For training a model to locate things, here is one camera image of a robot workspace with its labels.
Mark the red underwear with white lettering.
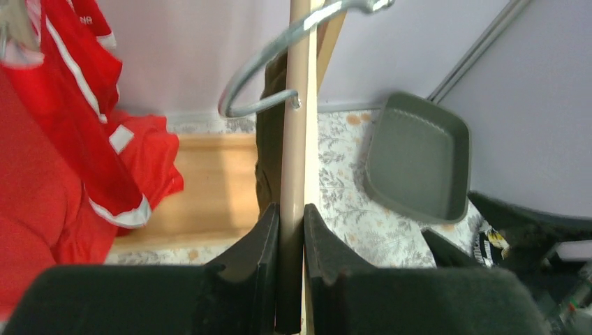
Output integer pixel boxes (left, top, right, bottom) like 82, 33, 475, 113
1, 1, 151, 229

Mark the floral table cloth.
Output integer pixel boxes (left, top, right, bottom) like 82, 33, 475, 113
103, 108, 487, 269

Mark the grey plastic bin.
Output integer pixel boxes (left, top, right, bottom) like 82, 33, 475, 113
363, 91, 471, 224

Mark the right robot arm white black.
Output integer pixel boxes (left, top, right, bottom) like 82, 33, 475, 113
422, 191, 591, 334

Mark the wooden clip hanger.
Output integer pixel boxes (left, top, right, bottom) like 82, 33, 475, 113
218, 1, 393, 334

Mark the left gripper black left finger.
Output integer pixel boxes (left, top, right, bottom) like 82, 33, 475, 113
4, 204, 279, 334

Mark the red tank top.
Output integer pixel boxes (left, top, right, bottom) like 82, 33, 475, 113
1, 77, 184, 320

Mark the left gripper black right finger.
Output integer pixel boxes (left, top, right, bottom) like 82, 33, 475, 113
304, 204, 550, 335

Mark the black floral garment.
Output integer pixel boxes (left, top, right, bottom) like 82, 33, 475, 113
473, 221, 510, 268

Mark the wooden clothes rack stand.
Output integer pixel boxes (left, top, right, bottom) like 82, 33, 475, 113
110, 13, 346, 257

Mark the olive green underwear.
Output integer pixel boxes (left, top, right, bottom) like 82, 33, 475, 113
255, 53, 288, 216

